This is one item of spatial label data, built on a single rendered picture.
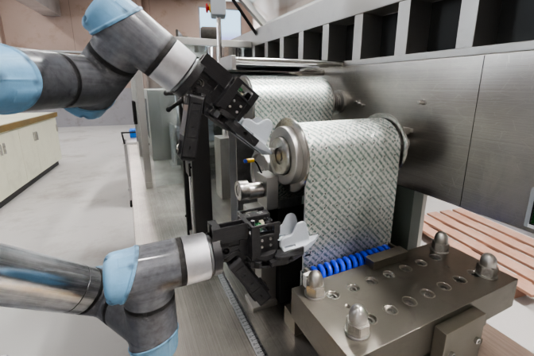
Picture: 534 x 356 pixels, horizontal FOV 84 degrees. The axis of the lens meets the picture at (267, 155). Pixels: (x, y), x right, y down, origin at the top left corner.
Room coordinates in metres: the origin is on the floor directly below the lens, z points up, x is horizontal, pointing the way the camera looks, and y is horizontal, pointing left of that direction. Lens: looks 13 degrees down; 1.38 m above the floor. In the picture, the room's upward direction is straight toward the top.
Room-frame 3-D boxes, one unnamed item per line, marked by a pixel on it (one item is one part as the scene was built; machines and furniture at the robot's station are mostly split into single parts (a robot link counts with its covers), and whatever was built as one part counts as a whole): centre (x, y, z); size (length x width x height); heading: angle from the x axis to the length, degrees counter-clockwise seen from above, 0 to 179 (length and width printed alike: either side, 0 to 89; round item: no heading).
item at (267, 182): (0.58, 0.02, 1.05); 0.06 x 0.05 x 0.31; 115
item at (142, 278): (0.40, 0.18, 1.11); 0.11 x 0.08 x 0.09; 115
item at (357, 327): (0.36, -0.13, 1.05); 0.04 x 0.04 x 0.04
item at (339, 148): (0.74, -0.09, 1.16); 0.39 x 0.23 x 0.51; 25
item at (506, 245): (2.26, -1.87, 0.05); 1.21 x 0.83 x 0.11; 14
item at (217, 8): (1.08, 0.17, 1.66); 0.07 x 0.07 x 0.10; 10
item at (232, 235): (0.46, 0.04, 1.12); 0.12 x 0.08 x 0.09; 115
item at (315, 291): (0.45, -0.08, 1.05); 0.04 x 0.04 x 0.04
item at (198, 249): (0.43, 0.11, 1.11); 0.08 x 0.05 x 0.08; 25
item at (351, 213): (0.57, -0.18, 1.12); 0.23 x 0.01 x 0.18; 115
